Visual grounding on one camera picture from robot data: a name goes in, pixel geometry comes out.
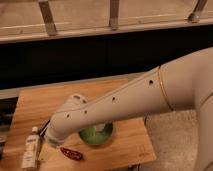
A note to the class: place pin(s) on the white plastic bottle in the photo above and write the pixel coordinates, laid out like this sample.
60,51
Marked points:
30,155

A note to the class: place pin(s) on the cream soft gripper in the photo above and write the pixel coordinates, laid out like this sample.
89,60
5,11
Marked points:
47,151

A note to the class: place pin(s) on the white ceramic cup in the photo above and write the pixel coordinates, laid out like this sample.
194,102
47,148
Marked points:
99,127

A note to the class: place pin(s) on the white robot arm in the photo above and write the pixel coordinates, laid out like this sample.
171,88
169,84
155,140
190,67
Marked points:
181,84

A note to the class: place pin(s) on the left metal railing post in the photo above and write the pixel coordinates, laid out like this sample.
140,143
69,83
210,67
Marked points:
47,17

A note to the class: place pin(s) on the middle metal railing post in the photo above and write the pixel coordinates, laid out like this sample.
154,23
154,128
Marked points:
114,13

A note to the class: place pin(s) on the red chili pepper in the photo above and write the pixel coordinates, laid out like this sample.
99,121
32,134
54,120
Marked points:
71,154

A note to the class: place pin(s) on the metal railing post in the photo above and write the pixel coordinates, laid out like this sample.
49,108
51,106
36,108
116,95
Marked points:
47,17
194,17
114,13

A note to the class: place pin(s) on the right metal railing post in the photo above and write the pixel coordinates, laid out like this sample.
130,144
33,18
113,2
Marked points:
194,17

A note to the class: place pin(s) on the black striped box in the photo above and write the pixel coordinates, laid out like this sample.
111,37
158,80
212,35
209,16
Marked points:
43,130

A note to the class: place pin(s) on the green plate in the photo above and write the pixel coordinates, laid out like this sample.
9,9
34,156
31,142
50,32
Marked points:
94,137

